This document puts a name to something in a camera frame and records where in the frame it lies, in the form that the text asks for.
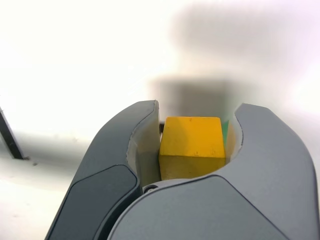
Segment yellow cube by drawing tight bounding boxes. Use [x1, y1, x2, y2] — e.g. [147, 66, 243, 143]
[158, 116, 227, 181]

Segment black tape strip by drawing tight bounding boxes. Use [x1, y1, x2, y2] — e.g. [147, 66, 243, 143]
[0, 107, 25, 160]

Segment green cube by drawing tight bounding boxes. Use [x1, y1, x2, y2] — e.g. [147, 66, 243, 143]
[222, 119, 231, 146]

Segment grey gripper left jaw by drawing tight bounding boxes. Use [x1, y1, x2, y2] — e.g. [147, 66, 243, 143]
[45, 99, 163, 240]

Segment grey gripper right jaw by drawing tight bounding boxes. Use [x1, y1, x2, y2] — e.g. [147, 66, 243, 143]
[106, 102, 319, 240]

